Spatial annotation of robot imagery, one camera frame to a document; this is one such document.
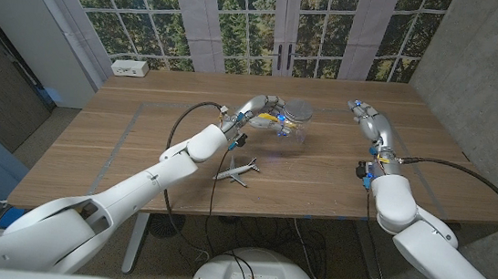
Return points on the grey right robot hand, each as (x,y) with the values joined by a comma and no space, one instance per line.
(378,129)

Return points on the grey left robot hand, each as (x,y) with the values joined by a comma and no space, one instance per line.
(244,111)

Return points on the silver jar lid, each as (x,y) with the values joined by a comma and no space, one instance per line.
(298,109)

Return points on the clear jar base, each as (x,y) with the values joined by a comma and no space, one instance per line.
(300,130)

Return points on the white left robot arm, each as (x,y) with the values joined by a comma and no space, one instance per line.
(134,188)

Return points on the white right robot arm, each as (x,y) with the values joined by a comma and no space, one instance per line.
(392,199)

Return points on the yellow toy banana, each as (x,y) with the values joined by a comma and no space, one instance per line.
(268,116)

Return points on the white toy airplane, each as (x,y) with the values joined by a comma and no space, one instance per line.
(234,172)

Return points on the black round floor base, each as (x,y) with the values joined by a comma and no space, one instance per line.
(166,225)

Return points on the printed window backdrop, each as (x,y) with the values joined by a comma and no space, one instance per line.
(242,20)

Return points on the white power outlet box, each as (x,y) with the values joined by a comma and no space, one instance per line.
(130,68)

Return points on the grey table leg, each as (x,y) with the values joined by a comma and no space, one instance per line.
(368,256)

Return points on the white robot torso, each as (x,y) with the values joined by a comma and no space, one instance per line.
(254,273)

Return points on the white table leg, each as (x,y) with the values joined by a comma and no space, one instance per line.
(133,247)

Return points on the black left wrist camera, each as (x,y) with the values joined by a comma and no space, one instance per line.
(242,140)

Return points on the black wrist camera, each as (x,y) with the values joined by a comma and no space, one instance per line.
(360,170)
(242,140)

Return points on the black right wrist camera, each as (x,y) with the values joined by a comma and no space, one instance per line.
(360,170)

